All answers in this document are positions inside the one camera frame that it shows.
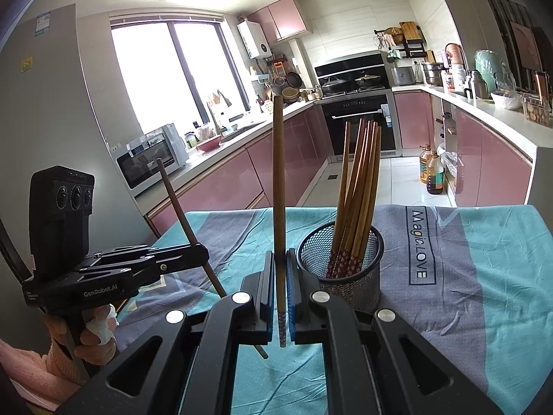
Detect left forearm pink sleeve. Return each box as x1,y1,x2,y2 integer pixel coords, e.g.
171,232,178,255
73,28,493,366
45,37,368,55
1,341,82,411

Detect grey refrigerator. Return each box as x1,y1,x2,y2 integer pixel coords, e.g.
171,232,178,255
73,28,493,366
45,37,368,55
1,5,154,266

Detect steel stock pot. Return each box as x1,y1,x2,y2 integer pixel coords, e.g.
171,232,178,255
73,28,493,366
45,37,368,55
421,62,445,87

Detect pink wall cabinet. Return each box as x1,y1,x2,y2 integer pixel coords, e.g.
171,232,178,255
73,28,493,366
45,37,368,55
246,0,308,43

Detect dark oil bottle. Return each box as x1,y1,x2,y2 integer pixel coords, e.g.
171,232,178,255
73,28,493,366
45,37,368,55
427,151,444,195

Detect white microwave oven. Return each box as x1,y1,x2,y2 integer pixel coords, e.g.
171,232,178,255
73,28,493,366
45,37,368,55
112,124,188,197

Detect yellow cooking oil bottle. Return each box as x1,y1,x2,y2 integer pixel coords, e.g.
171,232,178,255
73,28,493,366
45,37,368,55
419,144,433,184

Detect teal grey tablecloth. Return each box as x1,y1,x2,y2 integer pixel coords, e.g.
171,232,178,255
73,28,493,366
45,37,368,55
115,205,552,414

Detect black mesh pen cup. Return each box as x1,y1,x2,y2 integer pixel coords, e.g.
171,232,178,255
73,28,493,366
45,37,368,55
296,223,384,313

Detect green rounded appliance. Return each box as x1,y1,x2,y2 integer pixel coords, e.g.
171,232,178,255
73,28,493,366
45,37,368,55
474,50,507,93

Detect black wall spice rack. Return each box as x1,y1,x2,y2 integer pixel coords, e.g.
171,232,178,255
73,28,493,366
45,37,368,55
374,21,427,63

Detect white water heater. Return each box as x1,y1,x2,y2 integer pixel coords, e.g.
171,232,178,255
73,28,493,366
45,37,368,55
237,20,272,59

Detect black range hood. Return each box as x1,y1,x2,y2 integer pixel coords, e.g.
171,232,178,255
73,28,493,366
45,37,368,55
315,52,390,98

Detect bamboo chopstick red floral end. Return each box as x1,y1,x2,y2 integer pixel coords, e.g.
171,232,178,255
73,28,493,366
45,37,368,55
355,123,381,273
349,122,379,275
344,121,375,277
337,120,372,277
333,120,366,278
273,95,287,348
345,121,378,276
334,119,367,277
326,122,350,278
156,156,270,361

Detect black built-in oven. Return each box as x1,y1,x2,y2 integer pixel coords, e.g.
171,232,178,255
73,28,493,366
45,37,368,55
319,90,403,158

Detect red bowl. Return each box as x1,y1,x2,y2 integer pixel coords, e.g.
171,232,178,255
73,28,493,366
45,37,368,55
197,135,221,153

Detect left hand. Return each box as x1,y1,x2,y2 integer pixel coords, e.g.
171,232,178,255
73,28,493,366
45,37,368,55
44,304,118,377

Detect kitchen window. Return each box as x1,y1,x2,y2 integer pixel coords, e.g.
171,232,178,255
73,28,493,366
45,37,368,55
112,19,251,135

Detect pink thermos kettle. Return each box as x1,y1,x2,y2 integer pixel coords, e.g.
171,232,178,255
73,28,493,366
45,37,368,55
445,43,466,92

